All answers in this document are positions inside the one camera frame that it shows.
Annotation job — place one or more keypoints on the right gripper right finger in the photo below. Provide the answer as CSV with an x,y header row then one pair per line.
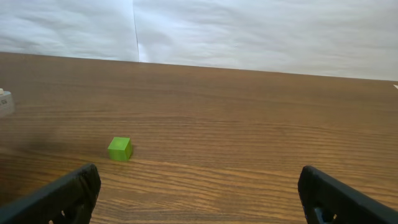
x,y
342,202

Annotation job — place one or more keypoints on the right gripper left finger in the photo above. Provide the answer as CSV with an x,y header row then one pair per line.
x,y
62,199

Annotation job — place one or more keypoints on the green cube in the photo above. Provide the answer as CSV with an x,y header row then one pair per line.
x,y
119,149

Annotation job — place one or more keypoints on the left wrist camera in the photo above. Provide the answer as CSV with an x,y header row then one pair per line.
x,y
6,104

